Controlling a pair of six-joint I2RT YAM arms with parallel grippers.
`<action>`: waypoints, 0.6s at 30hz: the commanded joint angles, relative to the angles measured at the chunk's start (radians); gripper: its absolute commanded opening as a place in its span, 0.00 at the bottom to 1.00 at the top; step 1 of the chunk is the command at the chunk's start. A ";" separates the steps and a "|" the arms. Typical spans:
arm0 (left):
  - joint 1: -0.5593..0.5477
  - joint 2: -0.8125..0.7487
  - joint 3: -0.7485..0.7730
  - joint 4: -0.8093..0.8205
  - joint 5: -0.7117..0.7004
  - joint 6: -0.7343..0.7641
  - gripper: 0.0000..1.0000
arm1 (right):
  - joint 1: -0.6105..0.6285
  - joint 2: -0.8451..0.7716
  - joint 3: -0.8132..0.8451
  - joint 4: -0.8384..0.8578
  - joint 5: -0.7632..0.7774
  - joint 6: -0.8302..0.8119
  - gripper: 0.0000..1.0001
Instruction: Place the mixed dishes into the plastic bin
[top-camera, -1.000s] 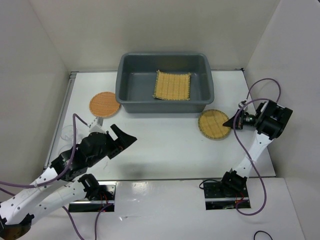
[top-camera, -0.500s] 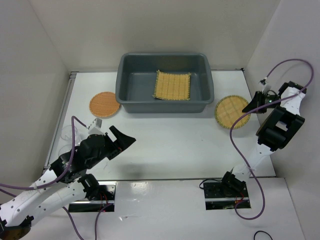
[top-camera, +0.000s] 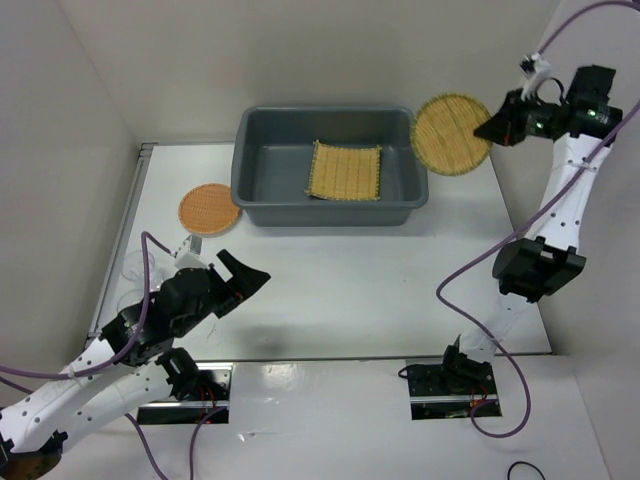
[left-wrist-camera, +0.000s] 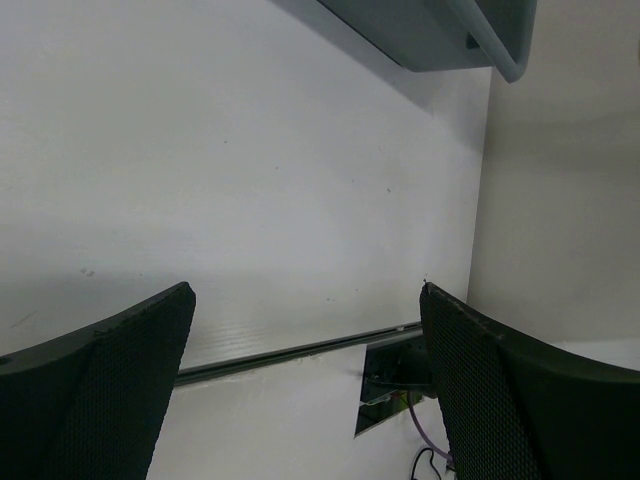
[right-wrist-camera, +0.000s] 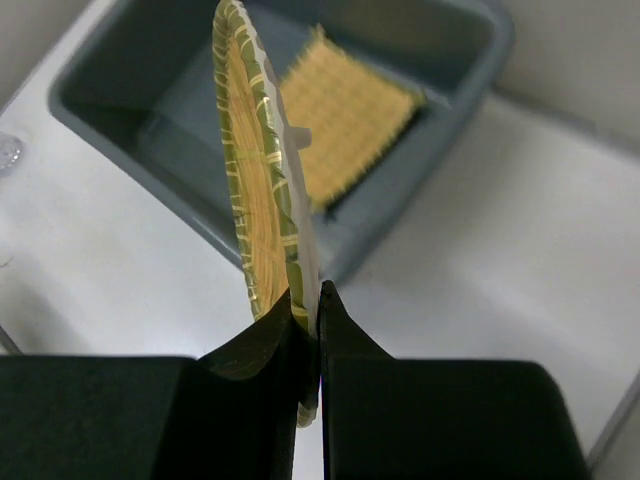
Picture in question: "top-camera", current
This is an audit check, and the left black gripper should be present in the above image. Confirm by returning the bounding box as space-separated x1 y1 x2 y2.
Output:
176 248 271 337

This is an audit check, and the green-rimmed round bamboo tray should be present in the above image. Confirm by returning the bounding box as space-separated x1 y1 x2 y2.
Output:
410 93 491 176

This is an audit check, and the orange round woven basket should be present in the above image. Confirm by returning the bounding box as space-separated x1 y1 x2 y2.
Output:
178 183 241 235

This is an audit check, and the clear plastic cup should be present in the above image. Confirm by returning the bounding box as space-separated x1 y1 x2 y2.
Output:
116 289 153 314
121 250 164 290

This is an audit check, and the square bamboo mat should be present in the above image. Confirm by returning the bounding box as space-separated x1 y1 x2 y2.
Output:
305 140 382 202

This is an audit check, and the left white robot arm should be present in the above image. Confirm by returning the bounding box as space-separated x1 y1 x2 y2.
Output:
1 250 271 479

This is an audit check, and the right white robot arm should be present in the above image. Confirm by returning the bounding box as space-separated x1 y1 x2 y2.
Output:
438 65 623 393

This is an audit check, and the grey plastic bin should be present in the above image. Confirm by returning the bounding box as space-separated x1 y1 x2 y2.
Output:
231 104 429 227

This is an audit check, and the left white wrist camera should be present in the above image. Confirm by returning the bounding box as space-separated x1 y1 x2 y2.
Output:
173 234 207 270

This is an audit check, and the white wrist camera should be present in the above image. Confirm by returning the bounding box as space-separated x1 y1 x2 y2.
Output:
173 234 207 270
520 52 552 100

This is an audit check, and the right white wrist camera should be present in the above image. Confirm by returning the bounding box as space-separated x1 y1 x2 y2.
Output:
520 52 552 100

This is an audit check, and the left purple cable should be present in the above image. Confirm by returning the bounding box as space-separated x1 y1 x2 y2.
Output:
0 230 226 480

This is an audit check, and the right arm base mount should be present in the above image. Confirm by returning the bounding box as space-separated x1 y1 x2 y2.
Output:
397 361 502 421

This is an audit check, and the black cable loop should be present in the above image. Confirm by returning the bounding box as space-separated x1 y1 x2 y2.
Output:
507 461 545 480

